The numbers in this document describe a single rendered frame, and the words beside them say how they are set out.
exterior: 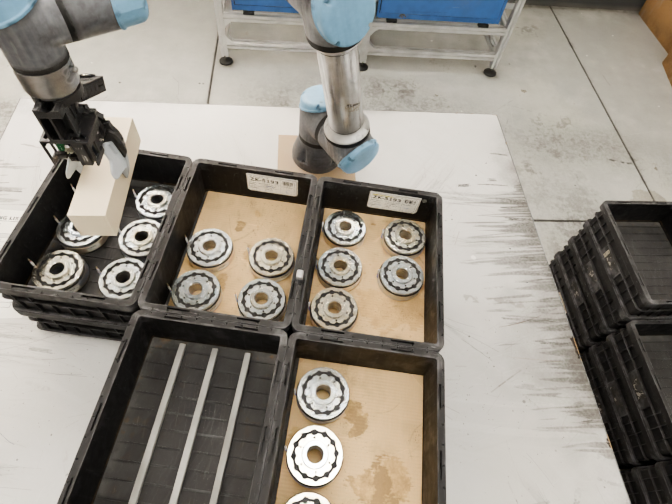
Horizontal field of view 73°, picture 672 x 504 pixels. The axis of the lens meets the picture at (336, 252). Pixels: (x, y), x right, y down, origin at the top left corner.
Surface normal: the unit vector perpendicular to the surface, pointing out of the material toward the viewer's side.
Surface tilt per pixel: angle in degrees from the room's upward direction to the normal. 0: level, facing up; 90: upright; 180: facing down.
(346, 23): 83
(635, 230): 0
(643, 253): 0
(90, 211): 0
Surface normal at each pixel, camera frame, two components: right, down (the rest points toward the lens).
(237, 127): 0.08, -0.54
